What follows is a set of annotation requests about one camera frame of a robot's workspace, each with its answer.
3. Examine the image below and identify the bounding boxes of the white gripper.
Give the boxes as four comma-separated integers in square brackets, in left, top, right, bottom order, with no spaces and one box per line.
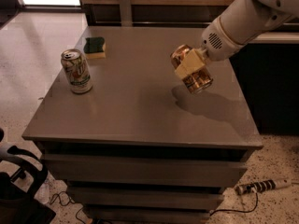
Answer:
[175,17,245,79]

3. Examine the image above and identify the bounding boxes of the orange soda can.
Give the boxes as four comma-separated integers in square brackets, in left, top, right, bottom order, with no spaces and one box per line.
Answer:
[170,45,213,94]

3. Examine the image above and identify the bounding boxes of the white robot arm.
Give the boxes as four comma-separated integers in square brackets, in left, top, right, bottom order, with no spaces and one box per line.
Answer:
[175,0,299,79]

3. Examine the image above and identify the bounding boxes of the white green soda can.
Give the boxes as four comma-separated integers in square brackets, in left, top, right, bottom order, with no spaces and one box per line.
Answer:
[61,49,93,94]

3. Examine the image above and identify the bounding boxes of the green yellow sponge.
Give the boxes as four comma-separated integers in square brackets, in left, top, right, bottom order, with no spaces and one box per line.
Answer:
[83,36,106,59]

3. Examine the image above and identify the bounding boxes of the grey drawer cabinet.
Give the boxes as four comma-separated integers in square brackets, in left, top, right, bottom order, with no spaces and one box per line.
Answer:
[23,27,262,224]

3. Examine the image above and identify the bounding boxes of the white power strip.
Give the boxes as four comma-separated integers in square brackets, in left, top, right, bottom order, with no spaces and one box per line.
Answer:
[235,178,292,195]

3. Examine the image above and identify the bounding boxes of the black office chair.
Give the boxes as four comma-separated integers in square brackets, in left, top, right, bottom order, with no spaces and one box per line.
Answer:
[0,129,56,224]

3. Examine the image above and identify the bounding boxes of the left metal bracket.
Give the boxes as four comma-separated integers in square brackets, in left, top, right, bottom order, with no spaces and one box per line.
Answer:
[119,0,133,27]

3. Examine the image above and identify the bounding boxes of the black power cable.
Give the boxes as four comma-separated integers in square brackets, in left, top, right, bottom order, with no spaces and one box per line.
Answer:
[208,191,260,217]

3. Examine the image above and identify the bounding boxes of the black floor cable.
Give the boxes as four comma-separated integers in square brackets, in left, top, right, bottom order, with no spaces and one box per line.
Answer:
[49,190,88,224]

